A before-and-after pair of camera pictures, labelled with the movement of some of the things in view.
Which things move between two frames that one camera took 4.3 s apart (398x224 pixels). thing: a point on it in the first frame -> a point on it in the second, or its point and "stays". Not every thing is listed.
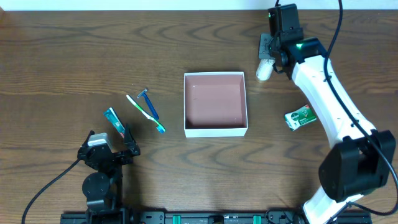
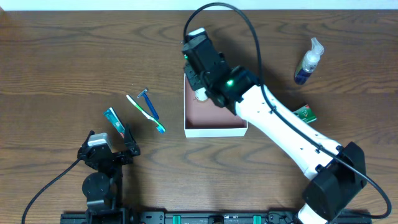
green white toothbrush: x=160 y=127 stays
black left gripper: x=109 y=154 stays
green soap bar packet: x=299 y=117 stays
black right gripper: x=265 y=45 -> x=191 y=75
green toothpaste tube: x=111 y=114 stays
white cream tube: x=264 y=69 -> x=200 y=94
